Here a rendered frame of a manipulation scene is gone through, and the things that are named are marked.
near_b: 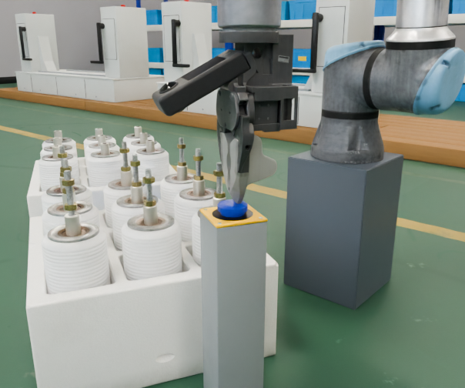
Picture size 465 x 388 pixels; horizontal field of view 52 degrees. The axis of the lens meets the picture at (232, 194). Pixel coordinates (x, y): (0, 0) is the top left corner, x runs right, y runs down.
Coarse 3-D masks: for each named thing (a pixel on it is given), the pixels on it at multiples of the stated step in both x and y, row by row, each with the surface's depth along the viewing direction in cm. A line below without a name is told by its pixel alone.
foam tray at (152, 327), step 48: (96, 288) 72; (144, 288) 72; (192, 288) 75; (48, 336) 69; (96, 336) 72; (144, 336) 75; (192, 336) 78; (48, 384) 71; (96, 384) 74; (144, 384) 77
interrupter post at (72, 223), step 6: (66, 216) 72; (72, 216) 72; (78, 216) 72; (66, 222) 72; (72, 222) 72; (78, 222) 73; (66, 228) 73; (72, 228) 72; (78, 228) 73; (66, 234) 73; (72, 234) 73; (78, 234) 73
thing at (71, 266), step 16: (48, 240) 71; (96, 240) 72; (48, 256) 71; (64, 256) 70; (80, 256) 70; (96, 256) 72; (48, 272) 72; (64, 272) 70; (80, 272) 71; (96, 272) 73; (48, 288) 73; (64, 288) 71; (80, 288) 72
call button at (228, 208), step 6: (222, 204) 62; (228, 204) 62; (234, 204) 62; (240, 204) 62; (246, 204) 63; (222, 210) 62; (228, 210) 61; (234, 210) 61; (240, 210) 61; (246, 210) 62; (228, 216) 62; (234, 216) 62
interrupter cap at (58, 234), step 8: (64, 224) 76; (88, 224) 76; (48, 232) 73; (56, 232) 73; (64, 232) 74; (88, 232) 73; (96, 232) 73; (56, 240) 70; (64, 240) 70; (72, 240) 70; (80, 240) 71
